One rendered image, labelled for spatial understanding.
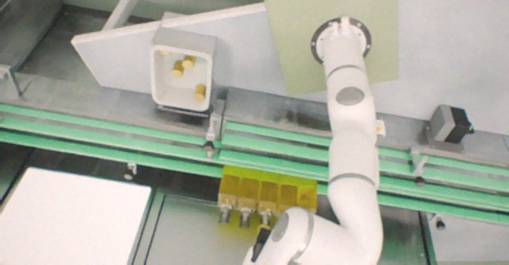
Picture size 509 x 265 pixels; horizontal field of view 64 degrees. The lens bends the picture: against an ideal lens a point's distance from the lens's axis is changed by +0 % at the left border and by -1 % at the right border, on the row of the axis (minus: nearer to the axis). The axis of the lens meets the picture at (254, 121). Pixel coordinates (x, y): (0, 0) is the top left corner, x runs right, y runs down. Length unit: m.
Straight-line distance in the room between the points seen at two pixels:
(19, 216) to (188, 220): 0.49
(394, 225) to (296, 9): 0.84
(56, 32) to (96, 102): 0.73
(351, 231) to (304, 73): 0.55
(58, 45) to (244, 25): 1.04
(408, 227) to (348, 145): 0.81
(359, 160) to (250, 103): 0.58
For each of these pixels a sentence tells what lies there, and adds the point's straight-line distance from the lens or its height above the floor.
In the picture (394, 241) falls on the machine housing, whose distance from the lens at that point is 1.50.
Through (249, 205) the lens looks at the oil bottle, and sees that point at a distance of 1.20.
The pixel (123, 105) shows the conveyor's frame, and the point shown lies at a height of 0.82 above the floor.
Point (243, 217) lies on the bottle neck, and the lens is 1.19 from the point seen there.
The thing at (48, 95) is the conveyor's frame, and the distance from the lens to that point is 1.45.
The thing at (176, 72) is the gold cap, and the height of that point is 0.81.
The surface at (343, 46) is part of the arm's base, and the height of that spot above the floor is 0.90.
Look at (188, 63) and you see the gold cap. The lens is 1.19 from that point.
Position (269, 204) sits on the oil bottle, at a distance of 1.20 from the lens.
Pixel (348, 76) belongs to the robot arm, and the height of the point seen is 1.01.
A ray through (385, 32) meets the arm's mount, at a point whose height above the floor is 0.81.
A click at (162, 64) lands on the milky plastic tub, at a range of 1.27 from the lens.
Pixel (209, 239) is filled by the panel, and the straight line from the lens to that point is 1.30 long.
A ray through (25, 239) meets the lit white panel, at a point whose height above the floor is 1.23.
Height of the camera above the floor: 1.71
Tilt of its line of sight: 43 degrees down
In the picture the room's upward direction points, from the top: 172 degrees counter-clockwise
